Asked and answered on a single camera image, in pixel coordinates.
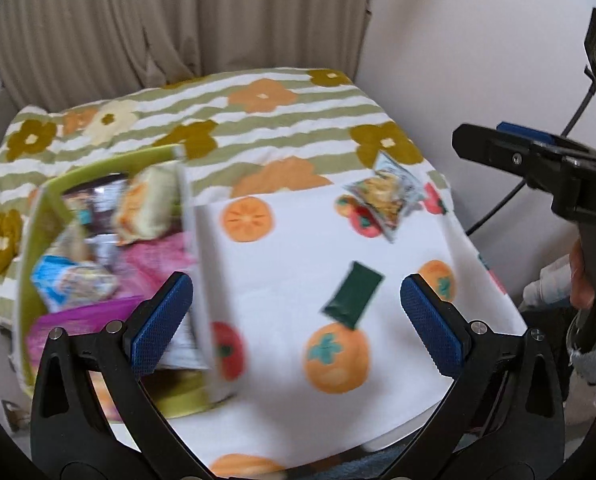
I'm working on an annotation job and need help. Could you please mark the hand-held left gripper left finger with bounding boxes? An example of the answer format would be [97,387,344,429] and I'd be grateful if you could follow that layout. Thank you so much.
[30,271,199,461]

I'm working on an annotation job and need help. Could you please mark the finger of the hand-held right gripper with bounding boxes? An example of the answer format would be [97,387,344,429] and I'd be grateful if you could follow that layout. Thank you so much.
[496,121,561,147]
[452,124,578,193]

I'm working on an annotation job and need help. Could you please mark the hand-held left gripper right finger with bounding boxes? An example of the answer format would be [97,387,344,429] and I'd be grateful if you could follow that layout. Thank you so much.
[400,273,563,461]

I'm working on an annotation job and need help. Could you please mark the pink white snack packet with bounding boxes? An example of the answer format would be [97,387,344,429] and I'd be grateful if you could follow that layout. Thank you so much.
[118,237,201,301]

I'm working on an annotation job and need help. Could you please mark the dark green packet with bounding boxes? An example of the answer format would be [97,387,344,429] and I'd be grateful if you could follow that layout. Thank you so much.
[320,261,385,331]

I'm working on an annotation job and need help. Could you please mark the green cardboard box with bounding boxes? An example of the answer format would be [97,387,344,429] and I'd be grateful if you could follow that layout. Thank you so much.
[10,144,239,418]

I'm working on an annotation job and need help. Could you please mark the purple snack packet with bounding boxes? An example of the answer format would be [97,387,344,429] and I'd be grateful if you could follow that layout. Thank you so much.
[28,297,144,356]

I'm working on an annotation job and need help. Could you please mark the cream bread packet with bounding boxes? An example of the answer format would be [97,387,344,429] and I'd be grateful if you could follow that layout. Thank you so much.
[115,167,181,246]

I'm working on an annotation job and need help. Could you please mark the person's right hand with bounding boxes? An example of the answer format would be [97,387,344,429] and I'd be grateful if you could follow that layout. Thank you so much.
[569,236,596,311]

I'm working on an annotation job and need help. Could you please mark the blue white snack packet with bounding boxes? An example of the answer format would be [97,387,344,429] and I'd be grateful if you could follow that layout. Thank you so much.
[30,255,119,311]

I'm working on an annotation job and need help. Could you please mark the white plastic object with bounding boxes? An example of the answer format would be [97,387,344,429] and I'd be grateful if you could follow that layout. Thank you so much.
[520,255,578,311]

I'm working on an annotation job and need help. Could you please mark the clear chip packet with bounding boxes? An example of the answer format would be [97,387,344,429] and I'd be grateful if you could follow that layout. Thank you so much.
[343,152,423,243]

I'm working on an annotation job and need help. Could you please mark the white fruit print cloth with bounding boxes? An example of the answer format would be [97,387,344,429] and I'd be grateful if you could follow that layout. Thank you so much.
[185,180,528,480]

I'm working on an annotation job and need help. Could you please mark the grey cloth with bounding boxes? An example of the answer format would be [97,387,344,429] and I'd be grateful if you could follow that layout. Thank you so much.
[570,340,596,386]

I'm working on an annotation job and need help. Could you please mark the striped floral blanket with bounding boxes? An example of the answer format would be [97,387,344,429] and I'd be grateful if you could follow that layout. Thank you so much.
[0,67,451,331]

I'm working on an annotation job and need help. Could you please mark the beige curtain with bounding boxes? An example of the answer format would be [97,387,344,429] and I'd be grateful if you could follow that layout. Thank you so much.
[0,0,379,111]

